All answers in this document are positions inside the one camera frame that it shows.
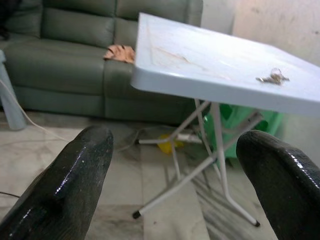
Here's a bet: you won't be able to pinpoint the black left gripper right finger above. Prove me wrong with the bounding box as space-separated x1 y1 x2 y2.
235 130 320 240

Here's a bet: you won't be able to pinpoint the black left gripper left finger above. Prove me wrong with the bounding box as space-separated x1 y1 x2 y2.
0 125 114 240

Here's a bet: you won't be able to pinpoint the bunch of metal keys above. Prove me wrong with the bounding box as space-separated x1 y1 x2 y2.
255 67 291 86

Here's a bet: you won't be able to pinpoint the green plastic stool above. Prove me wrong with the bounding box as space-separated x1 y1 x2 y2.
198 103 280 170

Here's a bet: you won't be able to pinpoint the white power strip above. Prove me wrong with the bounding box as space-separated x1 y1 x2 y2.
175 132 204 144

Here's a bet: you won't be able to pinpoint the yellow plastic object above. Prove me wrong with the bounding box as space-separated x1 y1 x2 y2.
157 133 186 154

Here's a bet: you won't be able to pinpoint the grey-green leather sofa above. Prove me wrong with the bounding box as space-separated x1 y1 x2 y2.
0 0 211 126

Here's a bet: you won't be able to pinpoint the white folding table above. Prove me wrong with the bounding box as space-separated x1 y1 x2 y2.
130 12 320 227

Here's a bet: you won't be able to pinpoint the orange striped cloth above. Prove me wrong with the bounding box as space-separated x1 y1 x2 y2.
102 44 136 63

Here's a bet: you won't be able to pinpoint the white cable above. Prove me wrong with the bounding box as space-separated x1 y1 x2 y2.
0 79 141 153

